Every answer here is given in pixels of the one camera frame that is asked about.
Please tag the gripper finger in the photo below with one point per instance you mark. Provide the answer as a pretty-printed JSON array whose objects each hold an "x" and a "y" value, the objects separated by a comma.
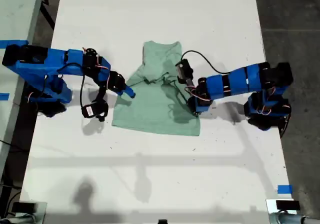
[
  {"x": 193, "y": 106},
  {"x": 126, "y": 94},
  {"x": 129, "y": 91},
  {"x": 205, "y": 105}
]

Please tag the pale green T-shirt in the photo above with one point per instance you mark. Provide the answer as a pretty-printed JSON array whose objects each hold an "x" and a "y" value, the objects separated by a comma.
[{"x": 150, "y": 114}]

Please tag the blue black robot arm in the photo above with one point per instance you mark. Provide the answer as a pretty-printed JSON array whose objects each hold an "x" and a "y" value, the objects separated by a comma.
[
  {"x": 237, "y": 82},
  {"x": 32, "y": 61}
]

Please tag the long blue tape strip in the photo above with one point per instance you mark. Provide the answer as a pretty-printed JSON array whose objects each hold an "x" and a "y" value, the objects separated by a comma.
[{"x": 12, "y": 43}]

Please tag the short blue tape strip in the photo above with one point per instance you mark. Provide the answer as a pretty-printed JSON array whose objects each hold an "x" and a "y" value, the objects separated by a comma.
[{"x": 3, "y": 97}]

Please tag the square blue tape piece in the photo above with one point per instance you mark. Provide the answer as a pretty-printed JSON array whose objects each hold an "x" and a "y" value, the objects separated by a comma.
[{"x": 285, "y": 189}]

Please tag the shiny metal plate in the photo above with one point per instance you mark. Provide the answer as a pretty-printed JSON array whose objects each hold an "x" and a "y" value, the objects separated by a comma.
[
  {"x": 41, "y": 214},
  {"x": 271, "y": 205}
]

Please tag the small black box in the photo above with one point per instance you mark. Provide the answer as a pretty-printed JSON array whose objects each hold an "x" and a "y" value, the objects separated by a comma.
[
  {"x": 23, "y": 207},
  {"x": 287, "y": 205}
]

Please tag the pale grey clamp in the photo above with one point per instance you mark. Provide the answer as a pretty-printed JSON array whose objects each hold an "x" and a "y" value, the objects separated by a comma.
[
  {"x": 20, "y": 219},
  {"x": 287, "y": 219}
]

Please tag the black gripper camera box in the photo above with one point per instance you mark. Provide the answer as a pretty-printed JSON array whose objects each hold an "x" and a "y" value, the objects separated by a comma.
[
  {"x": 183, "y": 70},
  {"x": 88, "y": 111}
]

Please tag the small black mount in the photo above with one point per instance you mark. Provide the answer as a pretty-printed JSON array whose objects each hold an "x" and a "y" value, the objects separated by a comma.
[{"x": 162, "y": 221}]

